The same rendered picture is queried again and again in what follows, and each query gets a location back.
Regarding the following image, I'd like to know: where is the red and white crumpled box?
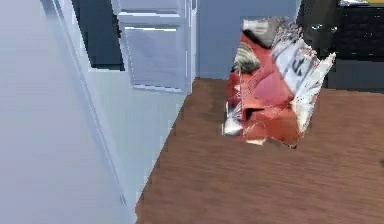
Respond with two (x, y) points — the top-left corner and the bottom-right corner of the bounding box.
(222, 16), (337, 149)

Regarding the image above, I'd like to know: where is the white panelled room door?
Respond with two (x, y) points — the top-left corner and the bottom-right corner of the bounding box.
(111, 0), (198, 95)

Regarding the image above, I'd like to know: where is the black cabinet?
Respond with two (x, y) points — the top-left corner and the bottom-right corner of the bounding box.
(296, 0), (384, 91)

